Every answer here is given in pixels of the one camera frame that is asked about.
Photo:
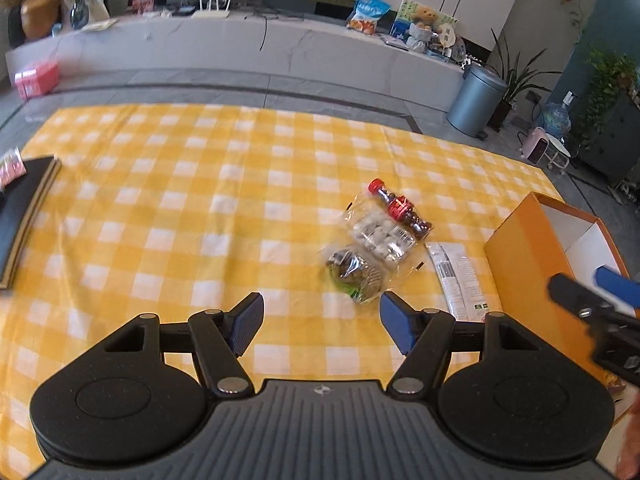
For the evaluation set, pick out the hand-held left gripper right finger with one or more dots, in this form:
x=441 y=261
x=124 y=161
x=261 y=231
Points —
x=397 y=320

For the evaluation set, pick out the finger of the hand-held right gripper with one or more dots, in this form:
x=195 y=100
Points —
x=575 y=294
x=617 y=285

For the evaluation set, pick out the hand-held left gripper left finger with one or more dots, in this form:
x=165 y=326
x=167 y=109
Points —
x=247 y=321

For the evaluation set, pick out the orange cardboard box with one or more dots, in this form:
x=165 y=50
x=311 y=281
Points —
x=540 y=280

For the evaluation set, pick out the clear packet with dark pastry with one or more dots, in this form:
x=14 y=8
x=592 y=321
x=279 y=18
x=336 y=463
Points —
x=355 y=272

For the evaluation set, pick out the long white snack packet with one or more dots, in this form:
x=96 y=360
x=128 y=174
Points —
x=457 y=280

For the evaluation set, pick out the clear packet of white balls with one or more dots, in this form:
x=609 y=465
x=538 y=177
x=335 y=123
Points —
x=380 y=232

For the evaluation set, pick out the red cap drink bottle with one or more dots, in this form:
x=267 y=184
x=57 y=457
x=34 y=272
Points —
x=400 y=207

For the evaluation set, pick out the yellow checkered tablecloth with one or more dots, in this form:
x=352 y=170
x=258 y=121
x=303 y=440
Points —
x=200 y=200

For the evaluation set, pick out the grey drawer cabinet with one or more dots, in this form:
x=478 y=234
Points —
x=615 y=145

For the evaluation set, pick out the white round stool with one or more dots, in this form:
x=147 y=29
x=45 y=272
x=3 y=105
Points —
x=559 y=152

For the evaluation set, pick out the pink space heater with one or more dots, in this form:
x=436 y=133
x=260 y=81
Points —
x=535 y=145

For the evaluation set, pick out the blue water jug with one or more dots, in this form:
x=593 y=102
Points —
x=557 y=117

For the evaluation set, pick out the ivy plant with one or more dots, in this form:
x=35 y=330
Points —
x=607 y=80

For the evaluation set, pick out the grey blue trash can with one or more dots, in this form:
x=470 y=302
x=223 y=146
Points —
x=475 y=100

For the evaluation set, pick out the long leaf potted plant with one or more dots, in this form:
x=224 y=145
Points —
x=517 y=80

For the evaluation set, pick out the black flat board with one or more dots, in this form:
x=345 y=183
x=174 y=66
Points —
x=20 y=210

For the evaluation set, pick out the white marble tv console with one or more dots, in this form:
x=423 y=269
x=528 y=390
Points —
x=225 y=50

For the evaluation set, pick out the pink striped packet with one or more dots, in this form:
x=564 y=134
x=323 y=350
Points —
x=10 y=167

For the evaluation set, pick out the round paper hand fan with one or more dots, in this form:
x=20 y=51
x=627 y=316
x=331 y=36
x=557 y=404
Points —
x=446 y=37

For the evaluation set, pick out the teddy bear in basket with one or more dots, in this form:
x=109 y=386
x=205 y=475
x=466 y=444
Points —
x=422 y=27

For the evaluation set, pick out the green picture card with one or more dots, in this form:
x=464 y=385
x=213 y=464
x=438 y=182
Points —
x=402 y=15

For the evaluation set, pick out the blue snack bag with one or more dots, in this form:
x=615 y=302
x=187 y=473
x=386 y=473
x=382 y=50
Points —
x=369 y=12

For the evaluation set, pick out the white wifi router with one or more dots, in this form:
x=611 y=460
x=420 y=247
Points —
x=212 y=7

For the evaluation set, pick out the pink box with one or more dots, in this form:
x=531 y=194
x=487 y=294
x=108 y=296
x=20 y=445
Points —
x=36 y=77

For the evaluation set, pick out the loose papers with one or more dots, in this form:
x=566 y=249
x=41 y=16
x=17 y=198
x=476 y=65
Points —
x=100 y=23

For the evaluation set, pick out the brown gourd ornament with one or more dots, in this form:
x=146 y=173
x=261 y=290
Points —
x=40 y=15

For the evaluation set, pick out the small photo frame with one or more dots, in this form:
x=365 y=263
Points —
x=142 y=5

